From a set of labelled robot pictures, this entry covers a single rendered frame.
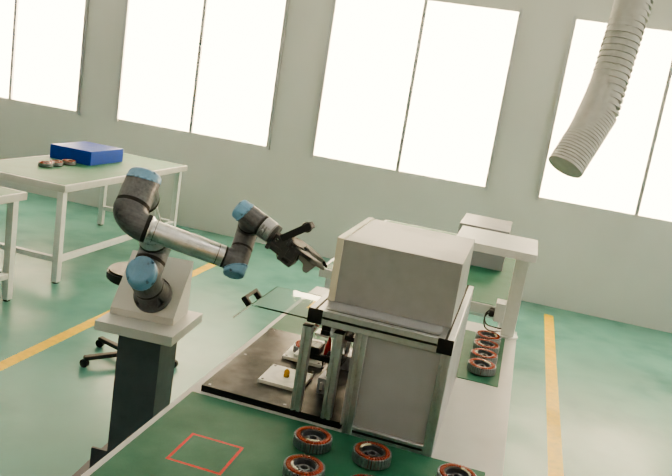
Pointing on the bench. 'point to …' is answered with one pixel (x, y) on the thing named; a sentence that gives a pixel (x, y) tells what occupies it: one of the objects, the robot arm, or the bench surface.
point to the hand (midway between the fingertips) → (323, 264)
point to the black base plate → (245, 392)
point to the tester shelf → (390, 324)
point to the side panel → (396, 394)
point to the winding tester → (401, 271)
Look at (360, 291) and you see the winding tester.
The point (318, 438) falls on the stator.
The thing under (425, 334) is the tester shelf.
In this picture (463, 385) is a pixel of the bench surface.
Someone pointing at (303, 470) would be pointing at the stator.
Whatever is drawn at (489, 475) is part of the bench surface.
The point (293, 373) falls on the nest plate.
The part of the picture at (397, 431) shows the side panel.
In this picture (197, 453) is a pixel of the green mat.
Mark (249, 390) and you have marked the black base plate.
